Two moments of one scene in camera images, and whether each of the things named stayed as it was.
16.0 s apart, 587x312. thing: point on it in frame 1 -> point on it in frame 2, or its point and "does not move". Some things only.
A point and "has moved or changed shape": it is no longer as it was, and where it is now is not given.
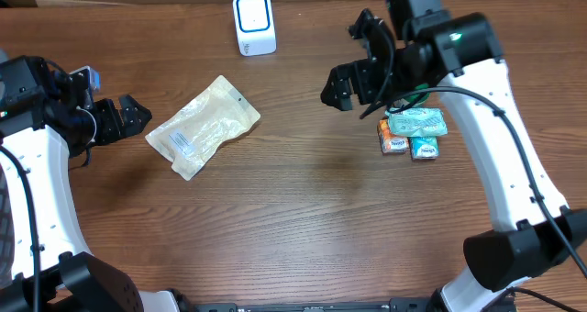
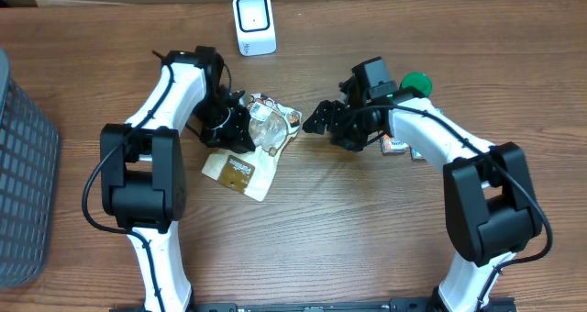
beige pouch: (197, 132) has moved or changed shape
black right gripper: (346, 86) -> (335, 124)
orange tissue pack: (391, 144) does not move
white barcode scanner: (254, 19) does not move
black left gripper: (114, 128) -> (234, 138)
